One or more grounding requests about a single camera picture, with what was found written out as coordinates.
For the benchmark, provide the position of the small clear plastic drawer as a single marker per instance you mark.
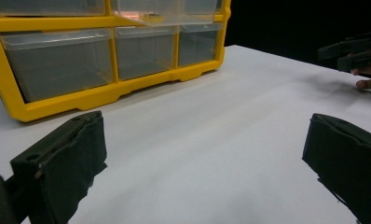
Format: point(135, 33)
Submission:
point(144, 53)
point(199, 46)

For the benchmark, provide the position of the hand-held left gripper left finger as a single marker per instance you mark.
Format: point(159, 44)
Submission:
point(65, 161)

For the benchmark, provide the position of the pulled-out clear plastic drawer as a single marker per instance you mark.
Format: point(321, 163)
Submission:
point(186, 12)

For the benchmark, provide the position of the yellow plastic drawer cabinet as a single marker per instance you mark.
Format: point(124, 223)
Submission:
point(50, 22)

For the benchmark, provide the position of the wide clear plastic drawer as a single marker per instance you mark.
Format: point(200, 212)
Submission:
point(59, 68)
point(47, 7)

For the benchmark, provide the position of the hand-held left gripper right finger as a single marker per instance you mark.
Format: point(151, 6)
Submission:
point(348, 158)

